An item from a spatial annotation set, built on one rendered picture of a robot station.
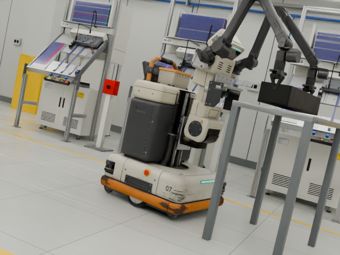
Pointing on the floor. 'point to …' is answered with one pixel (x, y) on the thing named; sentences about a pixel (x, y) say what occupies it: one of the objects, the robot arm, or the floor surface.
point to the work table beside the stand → (279, 245)
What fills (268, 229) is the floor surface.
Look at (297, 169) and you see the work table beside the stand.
